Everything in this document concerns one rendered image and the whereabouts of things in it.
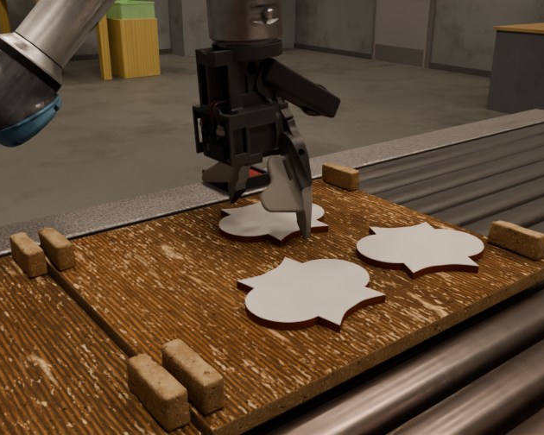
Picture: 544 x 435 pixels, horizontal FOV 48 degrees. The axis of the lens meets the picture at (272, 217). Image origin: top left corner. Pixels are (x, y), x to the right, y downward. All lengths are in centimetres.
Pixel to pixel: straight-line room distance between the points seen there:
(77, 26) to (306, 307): 64
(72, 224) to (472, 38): 793
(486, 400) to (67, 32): 79
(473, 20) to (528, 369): 808
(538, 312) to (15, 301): 47
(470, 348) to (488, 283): 9
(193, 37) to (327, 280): 967
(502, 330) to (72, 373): 36
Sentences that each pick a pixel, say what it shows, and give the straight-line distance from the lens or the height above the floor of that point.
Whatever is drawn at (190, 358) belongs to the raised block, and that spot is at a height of 96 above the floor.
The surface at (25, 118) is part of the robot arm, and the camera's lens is 100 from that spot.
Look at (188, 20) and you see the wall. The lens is 1013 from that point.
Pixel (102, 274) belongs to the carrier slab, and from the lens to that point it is 62.
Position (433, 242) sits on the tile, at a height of 94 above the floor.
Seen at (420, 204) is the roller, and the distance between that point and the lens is 85.
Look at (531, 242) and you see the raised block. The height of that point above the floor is 95.
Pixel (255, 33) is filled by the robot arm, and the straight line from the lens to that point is 61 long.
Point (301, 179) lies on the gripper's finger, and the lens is 64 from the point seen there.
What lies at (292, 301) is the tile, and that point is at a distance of 53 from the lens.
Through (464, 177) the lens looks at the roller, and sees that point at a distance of 100.
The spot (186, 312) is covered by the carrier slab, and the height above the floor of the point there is 94.
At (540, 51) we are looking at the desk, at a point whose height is 58.
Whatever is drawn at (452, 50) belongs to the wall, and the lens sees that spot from 875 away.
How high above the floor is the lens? 121
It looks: 22 degrees down
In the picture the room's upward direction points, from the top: straight up
